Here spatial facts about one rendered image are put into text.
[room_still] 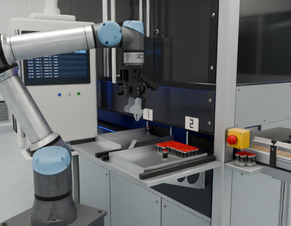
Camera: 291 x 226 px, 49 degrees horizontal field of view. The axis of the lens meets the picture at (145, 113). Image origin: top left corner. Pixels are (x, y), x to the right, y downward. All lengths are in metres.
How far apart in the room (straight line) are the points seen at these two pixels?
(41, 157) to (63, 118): 1.01
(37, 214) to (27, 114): 0.33
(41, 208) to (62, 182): 0.10
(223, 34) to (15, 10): 5.65
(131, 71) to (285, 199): 0.82
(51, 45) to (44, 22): 1.00
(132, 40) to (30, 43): 0.35
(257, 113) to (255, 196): 0.41
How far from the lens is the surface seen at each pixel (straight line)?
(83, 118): 2.09
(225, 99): 1.38
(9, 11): 6.70
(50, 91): 2.01
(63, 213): 1.10
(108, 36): 1.01
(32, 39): 1.03
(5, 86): 1.17
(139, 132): 1.92
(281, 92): 1.72
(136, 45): 1.16
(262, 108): 1.60
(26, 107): 1.17
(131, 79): 1.17
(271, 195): 1.82
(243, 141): 1.35
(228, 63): 1.37
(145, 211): 1.97
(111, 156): 1.41
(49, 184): 1.06
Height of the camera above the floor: 1.31
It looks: 9 degrees down
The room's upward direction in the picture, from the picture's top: straight up
